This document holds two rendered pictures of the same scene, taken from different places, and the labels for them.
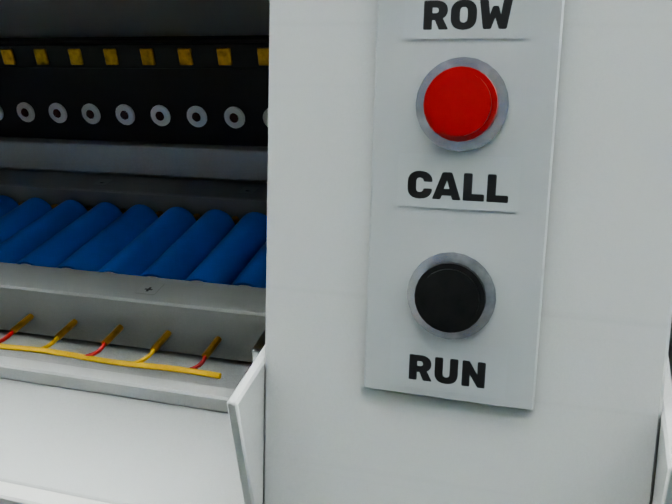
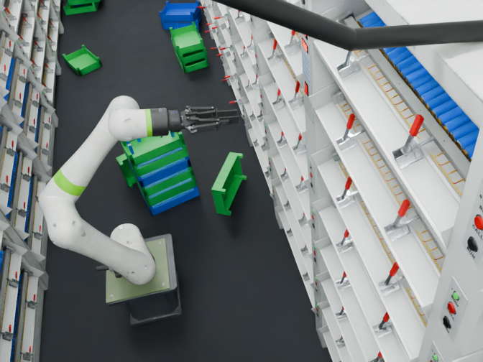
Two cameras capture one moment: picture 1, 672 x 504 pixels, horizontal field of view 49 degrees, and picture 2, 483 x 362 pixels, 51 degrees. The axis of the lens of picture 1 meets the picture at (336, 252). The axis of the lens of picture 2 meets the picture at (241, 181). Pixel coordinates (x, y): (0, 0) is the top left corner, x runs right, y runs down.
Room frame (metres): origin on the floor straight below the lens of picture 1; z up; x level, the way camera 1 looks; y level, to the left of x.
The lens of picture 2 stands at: (-0.42, -0.92, 2.15)
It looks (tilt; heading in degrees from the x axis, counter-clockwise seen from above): 46 degrees down; 68
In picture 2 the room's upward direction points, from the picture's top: 11 degrees counter-clockwise
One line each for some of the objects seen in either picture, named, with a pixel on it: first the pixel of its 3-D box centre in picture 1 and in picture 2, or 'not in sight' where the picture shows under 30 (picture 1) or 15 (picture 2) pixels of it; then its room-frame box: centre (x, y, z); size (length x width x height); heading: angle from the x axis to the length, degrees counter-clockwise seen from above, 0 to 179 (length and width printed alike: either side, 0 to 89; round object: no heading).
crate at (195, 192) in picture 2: not in sight; (169, 190); (-0.03, 1.20, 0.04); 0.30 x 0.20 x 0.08; 177
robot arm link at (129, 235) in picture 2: not in sight; (130, 247); (-0.38, 0.58, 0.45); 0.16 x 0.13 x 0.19; 87
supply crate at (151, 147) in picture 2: not in sight; (151, 139); (-0.03, 1.20, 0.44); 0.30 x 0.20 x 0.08; 177
